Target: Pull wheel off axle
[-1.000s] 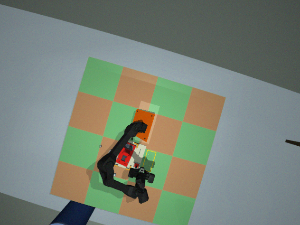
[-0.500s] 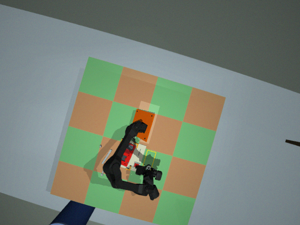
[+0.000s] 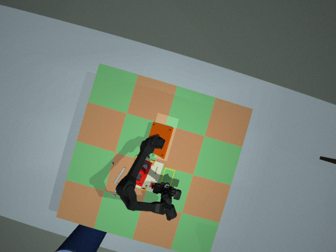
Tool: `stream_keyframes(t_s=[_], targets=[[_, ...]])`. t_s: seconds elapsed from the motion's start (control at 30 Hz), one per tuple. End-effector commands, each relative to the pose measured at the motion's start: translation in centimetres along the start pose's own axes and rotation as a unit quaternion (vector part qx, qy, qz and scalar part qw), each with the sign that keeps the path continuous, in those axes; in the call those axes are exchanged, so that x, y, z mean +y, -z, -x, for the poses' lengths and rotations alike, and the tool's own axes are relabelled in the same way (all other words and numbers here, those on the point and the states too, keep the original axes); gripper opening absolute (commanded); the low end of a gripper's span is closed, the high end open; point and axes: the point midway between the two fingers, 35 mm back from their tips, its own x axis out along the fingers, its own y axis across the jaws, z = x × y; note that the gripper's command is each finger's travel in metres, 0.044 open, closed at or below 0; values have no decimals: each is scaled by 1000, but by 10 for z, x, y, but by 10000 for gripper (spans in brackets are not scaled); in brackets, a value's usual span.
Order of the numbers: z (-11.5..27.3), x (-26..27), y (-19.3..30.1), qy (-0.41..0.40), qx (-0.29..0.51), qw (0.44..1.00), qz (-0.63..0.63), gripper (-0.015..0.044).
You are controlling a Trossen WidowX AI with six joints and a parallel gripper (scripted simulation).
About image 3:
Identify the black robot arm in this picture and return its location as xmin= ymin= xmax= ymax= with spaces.
xmin=115 ymin=136 xmax=177 ymax=221

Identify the red toy car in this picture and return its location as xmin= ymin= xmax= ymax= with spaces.
xmin=136 ymin=160 xmax=152 ymax=187

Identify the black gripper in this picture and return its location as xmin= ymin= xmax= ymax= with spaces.
xmin=153 ymin=183 xmax=181 ymax=200

